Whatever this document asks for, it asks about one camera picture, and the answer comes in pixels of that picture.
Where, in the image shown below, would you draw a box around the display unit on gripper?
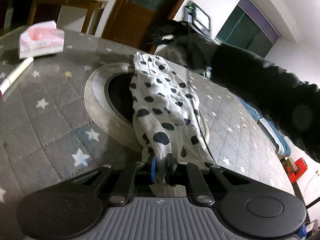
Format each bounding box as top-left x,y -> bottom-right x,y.
183,0 -> 212,37

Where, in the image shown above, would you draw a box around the dark green window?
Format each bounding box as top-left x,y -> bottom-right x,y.
216,5 -> 274,58

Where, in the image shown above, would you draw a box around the dark wooden door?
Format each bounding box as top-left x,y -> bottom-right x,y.
102,0 -> 184,54

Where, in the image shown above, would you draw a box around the wooden side table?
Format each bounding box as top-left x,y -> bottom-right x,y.
26,0 -> 109,36

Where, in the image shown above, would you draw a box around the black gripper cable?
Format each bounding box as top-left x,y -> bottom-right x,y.
186,19 -> 216,160

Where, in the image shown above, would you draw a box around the pink tissue pack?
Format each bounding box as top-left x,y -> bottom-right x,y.
18,21 -> 65,59

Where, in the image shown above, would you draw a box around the blue sofa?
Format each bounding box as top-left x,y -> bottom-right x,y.
239,98 -> 291,157

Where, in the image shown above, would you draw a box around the white red-capped marker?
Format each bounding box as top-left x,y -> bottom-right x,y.
0,57 -> 34,97

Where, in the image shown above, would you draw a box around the white blue-spotted pants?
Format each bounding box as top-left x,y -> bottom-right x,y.
130,52 -> 214,172

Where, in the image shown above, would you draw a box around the round black induction cooktop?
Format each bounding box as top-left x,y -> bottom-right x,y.
86,63 -> 211,153

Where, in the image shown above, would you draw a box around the red plastic stool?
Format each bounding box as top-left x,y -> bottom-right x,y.
284,158 -> 308,184

